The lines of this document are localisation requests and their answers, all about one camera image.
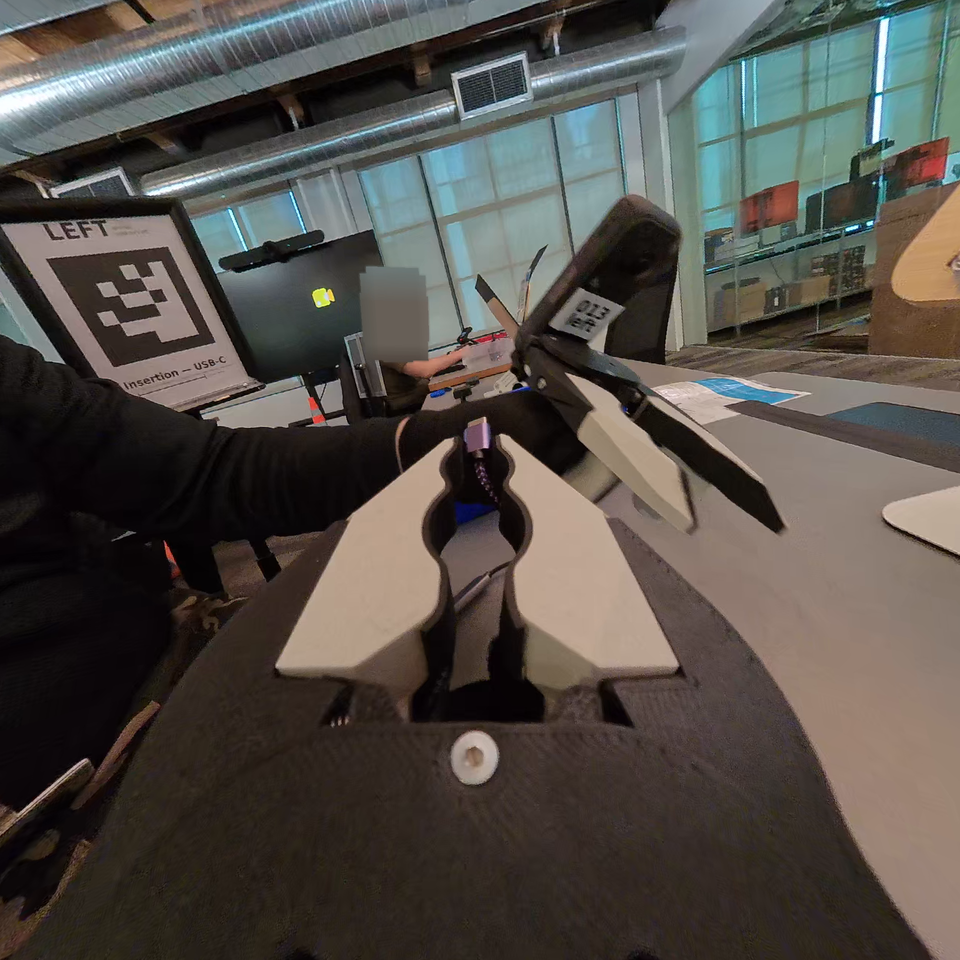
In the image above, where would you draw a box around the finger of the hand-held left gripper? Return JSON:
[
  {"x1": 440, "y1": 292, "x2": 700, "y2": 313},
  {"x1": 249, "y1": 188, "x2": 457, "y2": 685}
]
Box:
[
  {"x1": 636, "y1": 391, "x2": 787, "y2": 536},
  {"x1": 576, "y1": 375, "x2": 696, "y2": 536}
]

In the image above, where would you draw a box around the black webcam bar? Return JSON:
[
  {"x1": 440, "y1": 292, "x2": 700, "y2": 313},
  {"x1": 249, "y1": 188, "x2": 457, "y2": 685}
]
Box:
[{"x1": 218, "y1": 229, "x2": 326, "y2": 273}]

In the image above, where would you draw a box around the silver air duct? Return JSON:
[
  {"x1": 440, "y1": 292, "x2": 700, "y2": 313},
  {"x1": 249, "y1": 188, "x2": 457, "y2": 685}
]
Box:
[
  {"x1": 138, "y1": 26, "x2": 688, "y2": 200},
  {"x1": 0, "y1": 0, "x2": 560, "y2": 147}
]

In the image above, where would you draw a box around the cardboard flap with black tip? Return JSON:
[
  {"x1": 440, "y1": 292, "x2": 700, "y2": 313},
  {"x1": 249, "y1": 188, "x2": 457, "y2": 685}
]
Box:
[{"x1": 474, "y1": 243, "x2": 550, "y2": 331}]

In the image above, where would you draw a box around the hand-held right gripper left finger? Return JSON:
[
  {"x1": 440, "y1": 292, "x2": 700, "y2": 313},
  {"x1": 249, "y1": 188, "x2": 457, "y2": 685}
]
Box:
[{"x1": 276, "y1": 436, "x2": 460, "y2": 688}]

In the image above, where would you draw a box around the person's left forearm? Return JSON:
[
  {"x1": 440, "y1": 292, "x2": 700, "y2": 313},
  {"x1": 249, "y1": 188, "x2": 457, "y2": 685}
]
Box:
[{"x1": 0, "y1": 337, "x2": 410, "y2": 654}]

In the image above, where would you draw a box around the white air vent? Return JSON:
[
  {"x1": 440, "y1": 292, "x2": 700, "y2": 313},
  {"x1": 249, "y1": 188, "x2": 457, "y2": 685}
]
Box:
[
  {"x1": 450, "y1": 51, "x2": 535, "y2": 121},
  {"x1": 48, "y1": 168, "x2": 136, "y2": 201}
]

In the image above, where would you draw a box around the printed paper sheet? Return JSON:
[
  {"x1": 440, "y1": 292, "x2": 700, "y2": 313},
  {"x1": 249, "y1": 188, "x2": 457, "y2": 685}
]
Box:
[{"x1": 651, "y1": 377, "x2": 811, "y2": 426}]

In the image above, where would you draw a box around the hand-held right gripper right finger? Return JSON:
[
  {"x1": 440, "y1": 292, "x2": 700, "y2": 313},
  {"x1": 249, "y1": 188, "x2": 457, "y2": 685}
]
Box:
[{"x1": 496, "y1": 435, "x2": 680, "y2": 692}]

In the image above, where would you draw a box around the printed tag sign board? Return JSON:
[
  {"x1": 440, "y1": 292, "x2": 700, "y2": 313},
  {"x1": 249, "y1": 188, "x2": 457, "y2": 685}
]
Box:
[{"x1": 0, "y1": 196, "x2": 265, "y2": 412}]

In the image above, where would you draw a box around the black mesh office chair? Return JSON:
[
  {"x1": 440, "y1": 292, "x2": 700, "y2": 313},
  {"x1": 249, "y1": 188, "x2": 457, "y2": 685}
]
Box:
[{"x1": 596, "y1": 243, "x2": 680, "y2": 366}]

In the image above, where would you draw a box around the purple braided usb cable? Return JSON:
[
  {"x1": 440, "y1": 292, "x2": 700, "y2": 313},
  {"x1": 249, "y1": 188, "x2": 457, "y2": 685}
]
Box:
[{"x1": 461, "y1": 414, "x2": 502, "y2": 506}]

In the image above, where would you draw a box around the white tablet stand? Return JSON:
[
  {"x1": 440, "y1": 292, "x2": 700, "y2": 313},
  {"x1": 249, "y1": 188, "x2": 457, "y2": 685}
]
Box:
[{"x1": 882, "y1": 486, "x2": 960, "y2": 558}]

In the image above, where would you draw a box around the black television screen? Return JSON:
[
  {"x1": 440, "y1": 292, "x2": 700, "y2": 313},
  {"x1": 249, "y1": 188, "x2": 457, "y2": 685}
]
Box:
[{"x1": 213, "y1": 228, "x2": 391, "y2": 384}]

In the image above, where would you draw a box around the person's left hand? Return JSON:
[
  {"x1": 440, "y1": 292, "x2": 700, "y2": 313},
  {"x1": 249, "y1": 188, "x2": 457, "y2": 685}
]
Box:
[{"x1": 396, "y1": 392, "x2": 589, "y2": 479}]

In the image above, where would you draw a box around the red printer enclosure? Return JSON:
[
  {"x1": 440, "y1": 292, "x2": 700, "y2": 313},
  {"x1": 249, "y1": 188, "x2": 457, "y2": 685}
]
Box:
[
  {"x1": 738, "y1": 180, "x2": 801, "y2": 235},
  {"x1": 883, "y1": 137, "x2": 951, "y2": 190}
]

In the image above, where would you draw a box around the grey usb hub with cable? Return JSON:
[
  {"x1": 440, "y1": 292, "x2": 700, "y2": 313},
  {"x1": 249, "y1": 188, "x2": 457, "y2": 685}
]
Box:
[{"x1": 452, "y1": 567, "x2": 498, "y2": 612}]

